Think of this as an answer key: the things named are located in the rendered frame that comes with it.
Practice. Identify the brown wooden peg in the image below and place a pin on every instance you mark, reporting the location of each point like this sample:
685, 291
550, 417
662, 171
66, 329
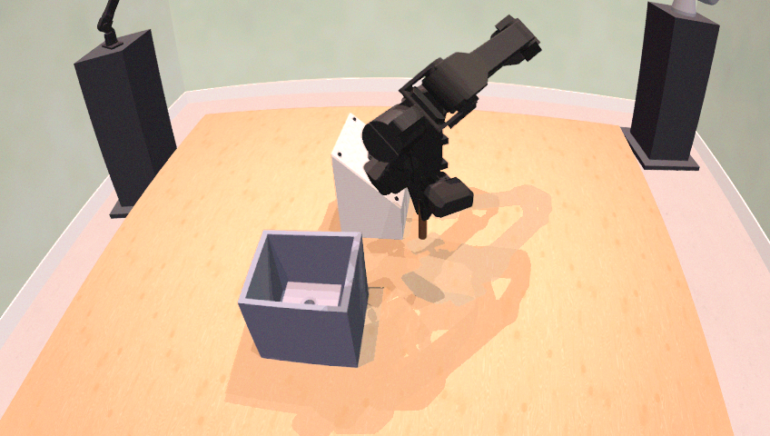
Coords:
422, 227

